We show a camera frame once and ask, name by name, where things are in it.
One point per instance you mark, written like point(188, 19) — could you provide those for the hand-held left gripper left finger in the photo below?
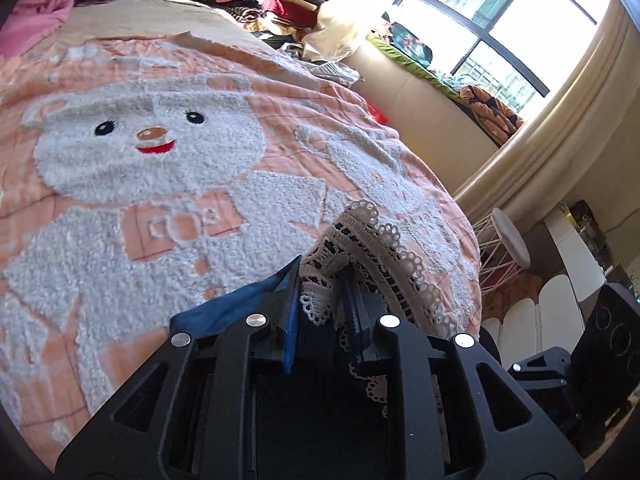
point(291, 320)

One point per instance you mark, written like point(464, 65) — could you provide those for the white slatted panel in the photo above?
point(530, 310)

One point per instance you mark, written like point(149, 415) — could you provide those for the orange black blanket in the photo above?
point(492, 110)

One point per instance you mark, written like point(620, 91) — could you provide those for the green windowsill cloth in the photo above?
point(425, 77)

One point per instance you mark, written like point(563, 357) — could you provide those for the teal patterned bag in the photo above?
point(411, 44)

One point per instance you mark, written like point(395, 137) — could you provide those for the beige bed sheet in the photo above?
point(160, 17)

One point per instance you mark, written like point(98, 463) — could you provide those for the pink quilt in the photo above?
point(35, 10)

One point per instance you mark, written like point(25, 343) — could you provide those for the peach snowman blanket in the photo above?
point(125, 170)

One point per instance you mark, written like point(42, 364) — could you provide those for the black framed window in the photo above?
point(480, 36)

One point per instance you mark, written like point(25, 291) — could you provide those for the cream curtain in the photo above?
point(565, 125)
point(350, 10)

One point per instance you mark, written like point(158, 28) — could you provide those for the blue denim pants lace trim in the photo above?
point(365, 250)

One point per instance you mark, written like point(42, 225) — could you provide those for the white cabinet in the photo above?
point(572, 255)

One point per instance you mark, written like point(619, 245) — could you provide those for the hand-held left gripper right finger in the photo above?
point(352, 310)

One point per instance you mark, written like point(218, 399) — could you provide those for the pile of folded clothes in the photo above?
point(270, 0)

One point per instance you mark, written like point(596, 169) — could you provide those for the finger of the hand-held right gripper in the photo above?
point(542, 367)

